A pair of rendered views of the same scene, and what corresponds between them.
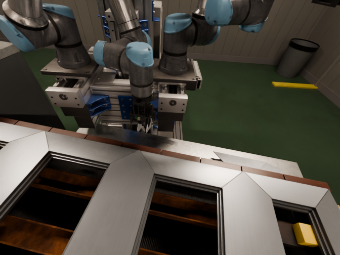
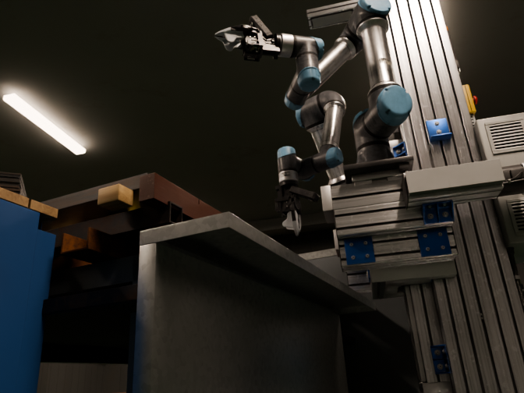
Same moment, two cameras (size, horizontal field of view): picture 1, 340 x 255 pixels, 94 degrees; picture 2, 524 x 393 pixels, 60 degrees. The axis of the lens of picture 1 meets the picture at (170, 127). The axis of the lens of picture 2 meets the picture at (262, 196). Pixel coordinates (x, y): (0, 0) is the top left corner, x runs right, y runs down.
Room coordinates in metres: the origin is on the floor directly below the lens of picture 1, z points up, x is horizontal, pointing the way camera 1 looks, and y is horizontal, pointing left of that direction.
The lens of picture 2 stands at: (0.83, -1.47, 0.38)
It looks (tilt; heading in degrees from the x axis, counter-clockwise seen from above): 23 degrees up; 107
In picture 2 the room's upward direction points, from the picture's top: 3 degrees counter-clockwise
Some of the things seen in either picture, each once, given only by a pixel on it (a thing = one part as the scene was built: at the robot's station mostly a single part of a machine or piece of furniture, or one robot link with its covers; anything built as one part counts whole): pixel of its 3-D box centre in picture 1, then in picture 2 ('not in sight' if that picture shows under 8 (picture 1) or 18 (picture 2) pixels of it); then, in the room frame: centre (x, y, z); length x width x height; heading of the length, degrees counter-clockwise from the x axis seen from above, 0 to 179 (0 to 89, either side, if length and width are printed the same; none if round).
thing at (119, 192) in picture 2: not in sight; (115, 197); (0.24, -0.67, 0.79); 0.06 x 0.05 x 0.04; 174
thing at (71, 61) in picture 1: (71, 51); not in sight; (0.75, 0.51, 1.09); 0.15 x 0.15 x 0.10
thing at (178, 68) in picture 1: (174, 58); (375, 161); (0.80, 0.02, 1.09); 0.15 x 0.15 x 0.10
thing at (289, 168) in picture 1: (183, 155); (300, 285); (0.51, -0.09, 0.66); 1.30 x 0.20 x 0.03; 84
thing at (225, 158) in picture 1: (249, 170); not in sight; (0.45, -0.44, 0.70); 0.39 x 0.12 x 0.04; 84
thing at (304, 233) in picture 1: (305, 234); not in sight; (0.15, -0.52, 0.79); 0.06 x 0.05 x 0.04; 174
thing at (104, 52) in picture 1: (116, 55); (304, 168); (0.51, 0.20, 1.20); 0.11 x 0.11 x 0.08; 70
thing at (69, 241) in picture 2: (130, 197); (244, 295); (0.24, 0.14, 0.70); 1.66 x 0.08 x 0.05; 84
